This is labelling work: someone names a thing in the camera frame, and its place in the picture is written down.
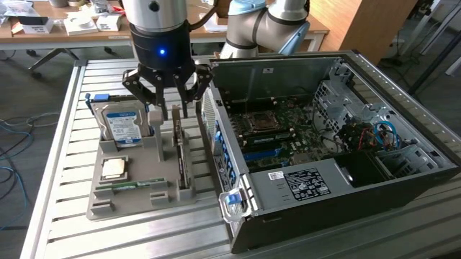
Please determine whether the wooden cabinet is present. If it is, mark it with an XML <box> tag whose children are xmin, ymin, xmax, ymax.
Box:
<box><xmin>309</xmin><ymin>0</ymin><xmax>421</xmax><ymax>65</ymax></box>

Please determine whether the wooden desk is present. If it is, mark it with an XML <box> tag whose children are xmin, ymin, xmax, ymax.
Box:
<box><xmin>0</xmin><ymin>0</ymin><xmax>330</xmax><ymax>59</ymax></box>

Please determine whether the white box with black lid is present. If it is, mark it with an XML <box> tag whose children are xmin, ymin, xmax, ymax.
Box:
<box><xmin>16</xmin><ymin>16</ymin><xmax>55</xmax><ymax>35</ymax></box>

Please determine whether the metal CPU socket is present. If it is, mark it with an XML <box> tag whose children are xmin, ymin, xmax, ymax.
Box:
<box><xmin>243</xmin><ymin>111</ymin><xmax>281</xmax><ymax>133</ymax></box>

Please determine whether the row of black RAM slots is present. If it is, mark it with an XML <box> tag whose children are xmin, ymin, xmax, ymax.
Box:
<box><xmin>243</xmin><ymin>131</ymin><xmax>294</xmax><ymax>148</ymax></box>

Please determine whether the graphics card with metal bracket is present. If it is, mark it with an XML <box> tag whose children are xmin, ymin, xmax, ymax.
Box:
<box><xmin>171</xmin><ymin>104</ymin><xmax>191</xmax><ymax>190</ymax></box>

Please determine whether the clear plastic bag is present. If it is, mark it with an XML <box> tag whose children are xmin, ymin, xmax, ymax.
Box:
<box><xmin>0</xmin><ymin>0</ymin><xmax>40</xmax><ymax>18</ymax></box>

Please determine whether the green motherboard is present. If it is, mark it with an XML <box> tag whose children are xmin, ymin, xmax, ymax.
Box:
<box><xmin>230</xmin><ymin>98</ymin><xmax>338</xmax><ymax>173</ymax></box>

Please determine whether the grey power supply unit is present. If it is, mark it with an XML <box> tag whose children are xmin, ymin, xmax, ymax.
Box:
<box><xmin>247</xmin><ymin>158</ymin><xmax>353</xmax><ymax>212</ymax></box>

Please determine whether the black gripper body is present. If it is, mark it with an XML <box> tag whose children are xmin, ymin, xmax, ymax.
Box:
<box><xmin>128</xmin><ymin>21</ymin><xmax>196</xmax><ymax>88</ymax></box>

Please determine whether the blue expansion slot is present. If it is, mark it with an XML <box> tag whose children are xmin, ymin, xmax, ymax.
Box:
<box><xmin>243</xmin><ymin>147</ymin><xmax>285</xmax><ymax>160</ymax></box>

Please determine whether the blue case latch handle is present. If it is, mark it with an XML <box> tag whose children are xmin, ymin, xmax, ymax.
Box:
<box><xmin>223</xmin><ymin>192</ymin><xmax>242</xmax><ymax>208</ymax></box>

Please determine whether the grey floor cable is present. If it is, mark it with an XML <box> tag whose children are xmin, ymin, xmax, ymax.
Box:
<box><xmin>0</xmin><ymin>112</ymin><xmax>61</xmax><ymax>128</ymax></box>

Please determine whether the hard disk with blue carrier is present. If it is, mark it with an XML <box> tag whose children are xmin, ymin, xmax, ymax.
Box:
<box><xmin>85</xmin><ymin>93</ymin><xmax>154</xmax><ymax>148</ymax></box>

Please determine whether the blue data wire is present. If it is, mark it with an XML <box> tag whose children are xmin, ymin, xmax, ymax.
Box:
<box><xmin>373</xmin><ymin>120</ymin><xmax>403</xmax><ymax>148</ymax></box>

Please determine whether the metal disk bay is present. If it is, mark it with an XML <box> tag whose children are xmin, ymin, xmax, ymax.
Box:
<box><xmin>374</xmin><ymin>144</ymin><xmax>438</xmax><ymax>180</ymax></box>

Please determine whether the flat white box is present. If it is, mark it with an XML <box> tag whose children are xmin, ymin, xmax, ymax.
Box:
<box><xmin>63</xmin><ymin>12</ymin><xmax>99</xmax><ymax>36</ymax></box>

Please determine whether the grey plastic parts rack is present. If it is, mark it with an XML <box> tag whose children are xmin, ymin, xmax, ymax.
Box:
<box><xmin>85</xmin><ymin>109</ymin><xmax>199</xmax><ymax>221</ymax></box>

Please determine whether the green RAM stick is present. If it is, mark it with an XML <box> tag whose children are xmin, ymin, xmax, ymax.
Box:
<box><xmin>95</xmin><ymin>177</ymin><xmax>167</xmax><ymax>191</ymax></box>

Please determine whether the black open PC case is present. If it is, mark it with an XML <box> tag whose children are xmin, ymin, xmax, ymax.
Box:
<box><xmin>194</xmin><ymin>49</ymin><xmax>461</xmax><ymax>255</ymax></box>

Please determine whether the CPU chip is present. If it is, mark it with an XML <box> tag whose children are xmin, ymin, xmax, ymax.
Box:
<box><xmin>100</xmin><ymin>158</ymin><xmax>130</xmax><ymax>180</ymax></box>

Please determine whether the white labelled box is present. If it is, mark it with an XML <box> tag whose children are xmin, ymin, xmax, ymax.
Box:
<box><xmin>96</xmin><ymin>15</ymin><xmax>123</xmax><ymax>32</ymax></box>

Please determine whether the orange and black wire bundle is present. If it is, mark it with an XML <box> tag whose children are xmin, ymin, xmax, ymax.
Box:
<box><xmin>339</xmin><ymin>122</ymin><xmax>395</xmax><ymax>153</ymax></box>

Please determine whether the white tape roll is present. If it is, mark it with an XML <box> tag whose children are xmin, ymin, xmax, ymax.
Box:
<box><xmin>68</xmin><ymin>16</ymin><xmax>95</xmax><ymax>30</ymax></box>

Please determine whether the blue floor cable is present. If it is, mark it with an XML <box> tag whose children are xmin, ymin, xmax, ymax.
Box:
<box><xmin>0</xmin><ymin>124</ymin><xmax>35</xmax><ymax>231</ymax></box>

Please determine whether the white paper stack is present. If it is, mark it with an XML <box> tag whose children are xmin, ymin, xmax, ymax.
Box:
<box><xmin>203</xmin><ymin>22</ymin><xmax>228</xmax><ymax>33</ymax></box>

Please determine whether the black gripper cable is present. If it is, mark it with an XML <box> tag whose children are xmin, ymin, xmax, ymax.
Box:
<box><xmin>187</xmin><ymin>4</ymin><xmax>219</xmax><ymax>30</ymax></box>

